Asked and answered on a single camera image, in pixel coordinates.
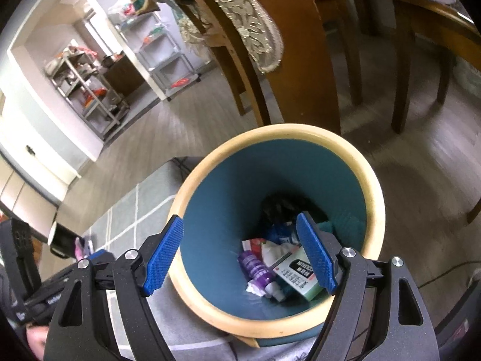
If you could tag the wooden table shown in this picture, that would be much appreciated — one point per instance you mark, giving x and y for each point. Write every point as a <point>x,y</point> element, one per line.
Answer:
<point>424,34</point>

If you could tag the beige lace cloth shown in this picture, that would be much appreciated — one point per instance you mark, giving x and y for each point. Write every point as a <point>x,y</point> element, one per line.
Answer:
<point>248,18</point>

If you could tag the pile of plastic bags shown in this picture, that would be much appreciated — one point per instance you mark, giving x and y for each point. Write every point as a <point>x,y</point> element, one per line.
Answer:
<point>122,5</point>

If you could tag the dark crumpled item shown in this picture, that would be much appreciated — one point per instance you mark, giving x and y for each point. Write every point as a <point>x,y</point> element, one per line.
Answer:
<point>280,205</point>

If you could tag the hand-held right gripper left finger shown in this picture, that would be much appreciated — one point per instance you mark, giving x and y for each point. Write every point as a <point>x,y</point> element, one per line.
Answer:
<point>165,255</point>

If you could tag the dark wooden cabinet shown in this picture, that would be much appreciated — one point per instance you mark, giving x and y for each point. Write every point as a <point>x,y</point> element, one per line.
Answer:
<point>124,77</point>

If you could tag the metal shelf rack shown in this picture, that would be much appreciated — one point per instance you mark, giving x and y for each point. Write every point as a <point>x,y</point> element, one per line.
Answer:
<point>88,90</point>

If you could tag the white shelving rack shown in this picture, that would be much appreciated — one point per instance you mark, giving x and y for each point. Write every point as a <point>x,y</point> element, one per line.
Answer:
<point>161,56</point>

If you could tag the white low cabinet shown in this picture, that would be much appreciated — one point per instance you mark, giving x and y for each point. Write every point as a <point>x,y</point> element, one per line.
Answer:
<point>26,203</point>

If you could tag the green and white box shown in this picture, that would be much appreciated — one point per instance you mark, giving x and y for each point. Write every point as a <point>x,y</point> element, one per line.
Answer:
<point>300,276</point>

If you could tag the grey rug with white lines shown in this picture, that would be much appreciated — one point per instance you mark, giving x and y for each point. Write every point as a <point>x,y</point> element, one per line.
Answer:
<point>188,331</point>

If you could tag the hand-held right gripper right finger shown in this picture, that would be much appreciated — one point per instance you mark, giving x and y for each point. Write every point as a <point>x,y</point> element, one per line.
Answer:
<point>315,255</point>

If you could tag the wooden furniture leg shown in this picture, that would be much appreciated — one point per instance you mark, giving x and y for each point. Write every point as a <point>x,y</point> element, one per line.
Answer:
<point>475,210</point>

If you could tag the blue plastic packet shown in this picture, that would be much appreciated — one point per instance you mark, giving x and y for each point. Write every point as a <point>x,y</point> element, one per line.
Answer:
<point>282,231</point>

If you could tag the pink item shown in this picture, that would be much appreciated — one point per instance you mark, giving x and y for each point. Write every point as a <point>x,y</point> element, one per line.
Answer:
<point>83,248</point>

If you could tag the teal bin with cream rim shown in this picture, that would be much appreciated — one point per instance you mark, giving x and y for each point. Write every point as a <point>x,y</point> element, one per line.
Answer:
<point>221,203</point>

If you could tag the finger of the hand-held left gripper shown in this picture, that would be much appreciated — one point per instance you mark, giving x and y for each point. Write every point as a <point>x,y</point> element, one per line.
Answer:
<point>101,255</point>

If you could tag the red and white packet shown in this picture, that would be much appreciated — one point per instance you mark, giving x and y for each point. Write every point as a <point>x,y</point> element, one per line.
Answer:
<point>255,246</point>

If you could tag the white tissue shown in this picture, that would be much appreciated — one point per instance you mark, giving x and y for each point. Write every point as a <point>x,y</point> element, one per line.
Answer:
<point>254,289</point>

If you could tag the wooden chair with broad back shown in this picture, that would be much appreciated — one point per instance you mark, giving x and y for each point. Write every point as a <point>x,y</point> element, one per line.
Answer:
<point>300,64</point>

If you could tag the purple plastic bottle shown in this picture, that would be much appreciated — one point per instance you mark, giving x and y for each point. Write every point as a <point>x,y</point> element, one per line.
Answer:
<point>259,270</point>

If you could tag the person's left hand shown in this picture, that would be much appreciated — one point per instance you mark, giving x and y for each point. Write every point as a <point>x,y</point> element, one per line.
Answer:
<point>37,342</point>

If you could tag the black and white mug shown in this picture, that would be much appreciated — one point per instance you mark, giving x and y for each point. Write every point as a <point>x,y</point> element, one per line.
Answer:
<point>62,238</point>

